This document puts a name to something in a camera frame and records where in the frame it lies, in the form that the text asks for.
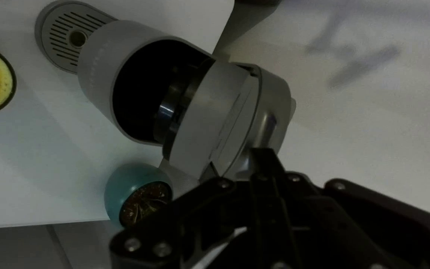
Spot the grey Keurig coffee machine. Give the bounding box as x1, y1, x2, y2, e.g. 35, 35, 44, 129
35, 0, 299, 191

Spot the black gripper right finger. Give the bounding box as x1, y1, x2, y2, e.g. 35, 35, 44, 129
269, 148, 430, 269

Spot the snake plant in teal pot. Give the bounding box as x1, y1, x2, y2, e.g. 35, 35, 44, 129
104, 162, 175, 229

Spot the white table board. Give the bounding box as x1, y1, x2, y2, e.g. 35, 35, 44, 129
0, 0, 238, 232

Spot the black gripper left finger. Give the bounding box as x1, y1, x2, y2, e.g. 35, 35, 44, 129
108, 148, 272, 269

